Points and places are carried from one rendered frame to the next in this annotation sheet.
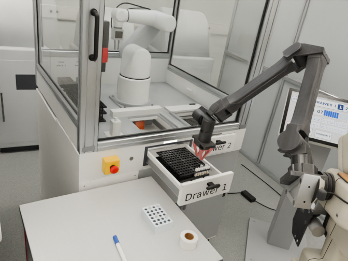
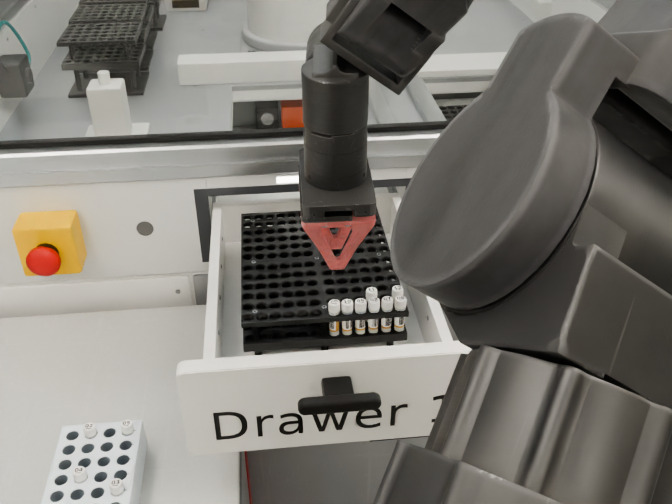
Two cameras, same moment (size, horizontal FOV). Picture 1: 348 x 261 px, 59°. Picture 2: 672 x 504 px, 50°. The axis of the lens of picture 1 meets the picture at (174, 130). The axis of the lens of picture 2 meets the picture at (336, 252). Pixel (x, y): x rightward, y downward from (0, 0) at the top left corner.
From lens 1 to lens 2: 88 cm
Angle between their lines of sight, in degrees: 28
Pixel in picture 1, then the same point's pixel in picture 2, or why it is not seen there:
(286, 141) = (445, 198)
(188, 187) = (210, 385)
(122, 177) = (127, 292)
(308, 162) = (564, 471)
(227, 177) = (447, 367)
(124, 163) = (121, 245)
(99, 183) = (42, 302)
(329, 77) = not seen: outside the picture
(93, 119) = not seen: outside the picture
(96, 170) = (12, 256)
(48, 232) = not seen: outside the picture
